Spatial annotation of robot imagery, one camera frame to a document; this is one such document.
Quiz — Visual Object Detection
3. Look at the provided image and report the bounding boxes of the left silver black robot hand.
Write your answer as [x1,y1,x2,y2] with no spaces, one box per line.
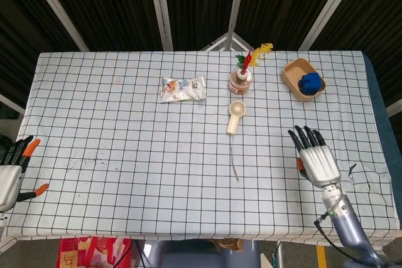
[0,135,50,213]

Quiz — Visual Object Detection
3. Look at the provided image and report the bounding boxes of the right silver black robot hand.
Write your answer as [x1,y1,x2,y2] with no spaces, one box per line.
[288,126,342,188]

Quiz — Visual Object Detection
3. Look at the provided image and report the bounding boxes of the beige handheld fan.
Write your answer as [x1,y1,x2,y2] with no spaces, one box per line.
[226,99,246,183]

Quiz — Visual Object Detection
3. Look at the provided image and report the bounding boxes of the dark blue table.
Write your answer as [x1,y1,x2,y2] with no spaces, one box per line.
[364,53,402,228]

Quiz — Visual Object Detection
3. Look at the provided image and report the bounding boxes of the blue toy block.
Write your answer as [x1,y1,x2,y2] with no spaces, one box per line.
[297,72,324,96]

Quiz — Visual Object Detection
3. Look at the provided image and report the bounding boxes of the tan paper tray box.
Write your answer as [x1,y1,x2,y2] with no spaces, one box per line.
[281,57,326,102]

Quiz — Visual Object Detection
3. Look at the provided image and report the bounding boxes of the red patterned shopping bag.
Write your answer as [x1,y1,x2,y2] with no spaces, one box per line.
[59,235,133,268]

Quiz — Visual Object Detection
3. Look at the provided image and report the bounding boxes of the beige cardboard box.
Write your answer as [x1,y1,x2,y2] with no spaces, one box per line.
[258,249,276,268]

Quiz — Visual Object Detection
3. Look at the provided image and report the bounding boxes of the clear jar orange snacks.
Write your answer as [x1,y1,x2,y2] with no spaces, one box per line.
[228,68,253,95]

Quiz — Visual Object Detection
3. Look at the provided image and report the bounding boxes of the white black grid tablecloth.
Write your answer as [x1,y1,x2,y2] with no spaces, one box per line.
[4,50,401,247]

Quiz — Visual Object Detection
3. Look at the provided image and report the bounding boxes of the colourful feather shuttlecock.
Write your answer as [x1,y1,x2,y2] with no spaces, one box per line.
[234,41,274,80]

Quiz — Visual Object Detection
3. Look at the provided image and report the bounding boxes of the crinkled white snack bag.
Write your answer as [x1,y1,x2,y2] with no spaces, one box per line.
[160,76,207,104]

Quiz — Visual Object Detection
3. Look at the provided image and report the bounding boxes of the grey-blue plastic chair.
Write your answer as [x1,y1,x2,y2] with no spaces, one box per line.
[133,239,261,268]

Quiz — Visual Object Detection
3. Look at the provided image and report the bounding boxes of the dark pleated backdrop curtain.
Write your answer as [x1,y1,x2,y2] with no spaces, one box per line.
[0,0,402,118]

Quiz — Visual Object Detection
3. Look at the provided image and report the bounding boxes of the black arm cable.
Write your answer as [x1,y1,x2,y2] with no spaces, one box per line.
[313,213,378,265]

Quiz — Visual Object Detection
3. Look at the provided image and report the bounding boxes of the white horizontal frame bar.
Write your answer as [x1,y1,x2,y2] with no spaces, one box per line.
[386,100,402,117]
[0,94,26,115]

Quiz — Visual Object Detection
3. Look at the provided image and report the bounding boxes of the white triangular frame base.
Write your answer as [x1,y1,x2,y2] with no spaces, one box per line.
[200,31,252,51]

